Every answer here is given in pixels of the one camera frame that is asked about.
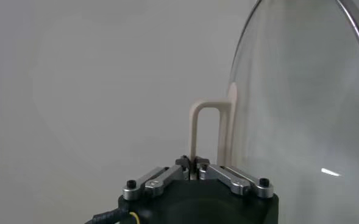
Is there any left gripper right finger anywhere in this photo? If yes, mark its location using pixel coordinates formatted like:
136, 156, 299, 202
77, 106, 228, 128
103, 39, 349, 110
194, 155, 274, 199

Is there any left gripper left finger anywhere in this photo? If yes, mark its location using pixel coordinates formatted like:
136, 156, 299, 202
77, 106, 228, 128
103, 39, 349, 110
122, 155, 192, 201

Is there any glass lid with cream handle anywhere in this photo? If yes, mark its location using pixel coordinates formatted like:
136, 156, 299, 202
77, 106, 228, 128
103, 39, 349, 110
188, 0, 359, 224

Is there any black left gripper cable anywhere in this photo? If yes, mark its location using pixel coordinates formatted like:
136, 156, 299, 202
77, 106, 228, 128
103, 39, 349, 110
84, 208, 130, 224

